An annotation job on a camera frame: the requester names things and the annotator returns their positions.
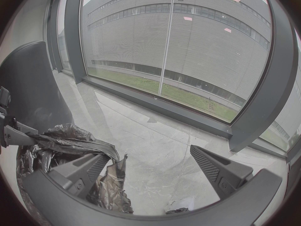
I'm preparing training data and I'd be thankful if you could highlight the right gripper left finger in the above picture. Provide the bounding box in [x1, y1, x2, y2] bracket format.
[48, 153, 112, 200]

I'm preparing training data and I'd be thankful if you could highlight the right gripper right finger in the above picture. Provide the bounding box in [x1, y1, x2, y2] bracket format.
[190, 145, 254, 201]

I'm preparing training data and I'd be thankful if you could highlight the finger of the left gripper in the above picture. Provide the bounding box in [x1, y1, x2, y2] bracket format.
[5, 126, 36, 147]
[12, 119, 39, 135]

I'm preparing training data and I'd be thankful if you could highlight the black plastic bag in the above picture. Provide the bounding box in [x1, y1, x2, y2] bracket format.
[16, 123, 134, 215]

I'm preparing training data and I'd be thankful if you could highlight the crumpled black plastic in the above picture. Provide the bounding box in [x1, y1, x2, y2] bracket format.
[165, 207, 190, 215]

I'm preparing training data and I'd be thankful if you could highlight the crumpled white paper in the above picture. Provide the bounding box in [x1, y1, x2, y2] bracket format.
[163, 196, 195, 214]

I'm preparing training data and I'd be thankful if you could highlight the dark grey round chair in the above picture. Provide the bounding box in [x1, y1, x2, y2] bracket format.
[0, 41, 74, 136]

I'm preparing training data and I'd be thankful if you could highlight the window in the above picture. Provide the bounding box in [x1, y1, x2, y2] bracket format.
[42, 0, 301, 159]

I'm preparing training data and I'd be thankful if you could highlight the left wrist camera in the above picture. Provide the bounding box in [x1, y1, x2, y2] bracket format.
[0, 86, 12, 108]

